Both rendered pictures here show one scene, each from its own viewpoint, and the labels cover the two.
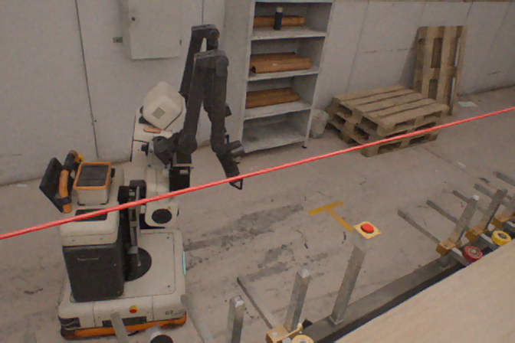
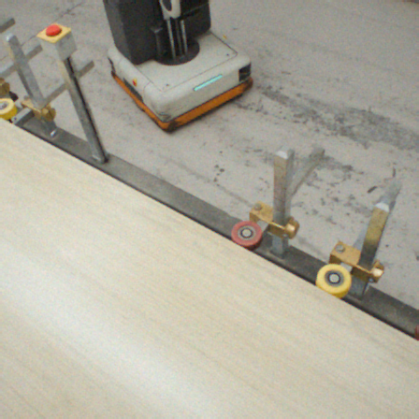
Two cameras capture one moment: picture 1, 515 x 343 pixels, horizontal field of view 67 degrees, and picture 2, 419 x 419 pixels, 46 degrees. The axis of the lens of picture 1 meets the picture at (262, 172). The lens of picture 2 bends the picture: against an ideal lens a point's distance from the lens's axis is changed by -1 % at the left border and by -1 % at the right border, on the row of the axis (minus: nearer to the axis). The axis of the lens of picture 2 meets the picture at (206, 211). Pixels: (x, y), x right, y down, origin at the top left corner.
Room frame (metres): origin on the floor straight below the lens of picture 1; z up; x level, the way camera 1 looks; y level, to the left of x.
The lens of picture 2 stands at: (1.16, -1.71, 1.98)
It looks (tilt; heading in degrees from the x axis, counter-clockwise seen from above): 53 degrees down; 79
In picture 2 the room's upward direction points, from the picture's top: 9 degrees counter-clockwise
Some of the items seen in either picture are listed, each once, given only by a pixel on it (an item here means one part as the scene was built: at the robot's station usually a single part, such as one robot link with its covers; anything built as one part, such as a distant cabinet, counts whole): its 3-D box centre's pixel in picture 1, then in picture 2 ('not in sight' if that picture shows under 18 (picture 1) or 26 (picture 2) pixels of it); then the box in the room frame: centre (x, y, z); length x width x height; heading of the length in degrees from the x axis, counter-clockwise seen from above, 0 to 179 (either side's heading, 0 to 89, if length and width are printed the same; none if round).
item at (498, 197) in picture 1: (483, 225); (367, 259); (1.65, -1.18, 0.87); 0.04 x 0.04 x 0.48; 37
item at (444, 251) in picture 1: (449, 246); (274, 221); (1.48, -0.97, 0.84); 0.14 x 0.06 x 0.05; 127
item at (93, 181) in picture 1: (94, 183); not in sight; (1.55, 0.83, 0.87); 0.23 x 0.15 x 0.11; 16
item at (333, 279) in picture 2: (497, 243); (331, 288); (1.53, -1.22, 0.85); 0.08 x 0.08 x 0.11
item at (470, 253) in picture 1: (468, 259); (247, 243); (1.38, -1.02, 0.85); 0.08 x 0.08 x 0.11
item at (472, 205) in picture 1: (457, 235); (281, 211); (1.50, -0.98, 0.90); 0.04 x 0.04 x 0.48; 37
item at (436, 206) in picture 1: (460, 223); (365, 238); (1.69, -1.10, 0.83); 0.43 x 0.03 x 0.04; 37
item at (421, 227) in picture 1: (432, 236); (284, 198); (1.54, -0.90, 0.84); 0.43 x 0.03 x 0.04; 37
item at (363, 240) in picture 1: (364, 236); (58, 43); (1.06, -0.39, 1.18); 0.07 x 0.07 x 0.08; 37
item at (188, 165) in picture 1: (176, 161); not in sight; (1.67, 0.44, 0.99); 0.28 x 0.16 x 0.22; 16
